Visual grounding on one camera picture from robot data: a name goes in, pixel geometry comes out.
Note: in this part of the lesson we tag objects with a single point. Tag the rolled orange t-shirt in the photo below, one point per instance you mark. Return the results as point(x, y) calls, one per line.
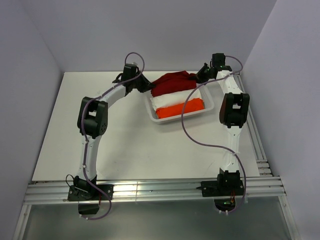
point(193, 105)

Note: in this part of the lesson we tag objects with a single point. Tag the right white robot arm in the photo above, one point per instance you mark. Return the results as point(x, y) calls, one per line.
point(233, 115)

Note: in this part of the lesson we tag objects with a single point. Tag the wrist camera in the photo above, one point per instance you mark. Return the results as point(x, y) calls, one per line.
point(218, 60)
point(130, 71)

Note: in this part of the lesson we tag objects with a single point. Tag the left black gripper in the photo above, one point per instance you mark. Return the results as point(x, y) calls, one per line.
point(146, 87)

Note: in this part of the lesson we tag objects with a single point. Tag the dark red t-shirt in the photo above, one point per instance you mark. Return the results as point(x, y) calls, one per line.
point(173, 82)

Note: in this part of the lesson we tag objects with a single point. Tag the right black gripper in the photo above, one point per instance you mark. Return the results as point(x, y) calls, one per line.
point(199, 77)

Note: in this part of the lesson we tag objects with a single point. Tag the rolled white t-shirt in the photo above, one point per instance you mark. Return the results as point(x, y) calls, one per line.
point(169, 99)

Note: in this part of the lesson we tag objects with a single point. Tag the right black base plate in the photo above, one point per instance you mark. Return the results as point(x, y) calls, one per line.
point(215, 188)

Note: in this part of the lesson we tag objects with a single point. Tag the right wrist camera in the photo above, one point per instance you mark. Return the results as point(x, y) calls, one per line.
point(218, 60)

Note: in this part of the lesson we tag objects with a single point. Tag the aluminium rail frame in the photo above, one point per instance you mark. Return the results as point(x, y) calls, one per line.
point(156, 173)

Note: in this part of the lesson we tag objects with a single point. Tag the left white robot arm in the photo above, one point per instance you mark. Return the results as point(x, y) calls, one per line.
point(93, 122)

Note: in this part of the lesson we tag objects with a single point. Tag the white plastic basket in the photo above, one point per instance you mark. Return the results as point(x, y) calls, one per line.
point(202, 93)

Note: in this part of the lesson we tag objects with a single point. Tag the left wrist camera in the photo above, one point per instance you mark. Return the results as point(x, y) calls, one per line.
point(130, 71)

